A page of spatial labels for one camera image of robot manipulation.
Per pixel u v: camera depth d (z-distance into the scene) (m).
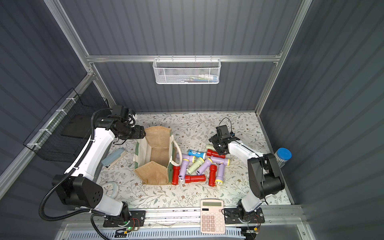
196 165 0.89
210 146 0.99
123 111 0.63
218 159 0.92
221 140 0.70
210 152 0.94
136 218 0.72
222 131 0.74
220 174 0.86
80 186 0.41
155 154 0.97
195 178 0.84
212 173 0.87
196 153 0.94
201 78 0.92
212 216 0.73
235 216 0.74
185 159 0.90
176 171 0.87
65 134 0.72
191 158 0.91
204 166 0.89
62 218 0.42
